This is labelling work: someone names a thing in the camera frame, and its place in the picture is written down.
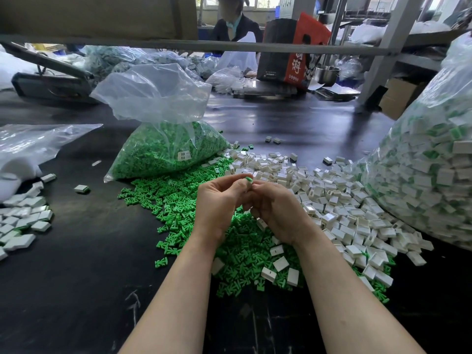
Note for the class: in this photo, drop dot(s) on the pile of green parts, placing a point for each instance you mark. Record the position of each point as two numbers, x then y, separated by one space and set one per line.
158 199

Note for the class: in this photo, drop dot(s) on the person's right forearm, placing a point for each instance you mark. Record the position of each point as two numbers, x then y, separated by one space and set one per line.
354 309

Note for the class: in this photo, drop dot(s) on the lone white piece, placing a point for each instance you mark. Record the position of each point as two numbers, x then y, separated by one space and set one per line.
81 188

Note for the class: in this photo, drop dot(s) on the white plastic sheet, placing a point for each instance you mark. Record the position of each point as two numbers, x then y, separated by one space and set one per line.
12 67

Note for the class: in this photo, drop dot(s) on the bag of green clips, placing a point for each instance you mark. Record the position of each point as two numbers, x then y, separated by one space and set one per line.
164 149

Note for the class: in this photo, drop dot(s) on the black table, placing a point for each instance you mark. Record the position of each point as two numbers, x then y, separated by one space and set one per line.
81 291

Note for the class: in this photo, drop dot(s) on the person's left hand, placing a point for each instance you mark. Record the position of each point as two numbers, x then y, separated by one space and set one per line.
217 210

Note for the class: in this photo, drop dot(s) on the white bags on shelf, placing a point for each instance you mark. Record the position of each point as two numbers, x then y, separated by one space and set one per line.
389 31

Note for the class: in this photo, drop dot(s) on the black and red box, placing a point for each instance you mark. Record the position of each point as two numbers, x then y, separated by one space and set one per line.
282 59

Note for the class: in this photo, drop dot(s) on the clear bag of pale parts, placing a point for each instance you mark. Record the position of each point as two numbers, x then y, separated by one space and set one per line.
125 59

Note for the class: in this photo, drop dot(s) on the pile of white plastic caps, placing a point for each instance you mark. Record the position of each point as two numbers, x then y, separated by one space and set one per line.
354 210

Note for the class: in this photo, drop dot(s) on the metal bowl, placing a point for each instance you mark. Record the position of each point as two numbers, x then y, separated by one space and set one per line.
329 76

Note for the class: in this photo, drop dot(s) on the pile of assembled white pieces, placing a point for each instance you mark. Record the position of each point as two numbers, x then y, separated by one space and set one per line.
23 219

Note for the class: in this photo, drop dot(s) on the large bag of white caps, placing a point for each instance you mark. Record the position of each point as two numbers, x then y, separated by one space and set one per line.
435 166

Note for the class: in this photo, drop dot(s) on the person's right hand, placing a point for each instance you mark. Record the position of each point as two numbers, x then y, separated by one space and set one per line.
287 214

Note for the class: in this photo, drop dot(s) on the person's left forearm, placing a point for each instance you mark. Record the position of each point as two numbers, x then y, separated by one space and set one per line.
173 309

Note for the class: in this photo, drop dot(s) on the grey metal shelf frame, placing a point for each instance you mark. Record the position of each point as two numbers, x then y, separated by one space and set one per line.
147 43

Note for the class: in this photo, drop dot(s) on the small white plastic scrap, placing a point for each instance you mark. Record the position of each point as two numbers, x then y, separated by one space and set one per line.
97 163

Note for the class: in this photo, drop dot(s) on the crumpled white plastic bag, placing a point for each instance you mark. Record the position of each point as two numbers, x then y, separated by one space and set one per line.
223 79

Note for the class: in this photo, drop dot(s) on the white paper sheets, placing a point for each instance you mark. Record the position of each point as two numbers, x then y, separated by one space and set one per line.
335 90

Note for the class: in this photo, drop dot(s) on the cardboard box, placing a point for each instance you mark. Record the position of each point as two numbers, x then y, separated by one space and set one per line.
400 97

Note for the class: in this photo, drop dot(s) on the brown board panel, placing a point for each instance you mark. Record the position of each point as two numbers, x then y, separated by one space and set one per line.
96 16

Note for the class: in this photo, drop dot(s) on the empty clear plastic bag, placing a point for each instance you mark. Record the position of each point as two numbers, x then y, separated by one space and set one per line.
37 138

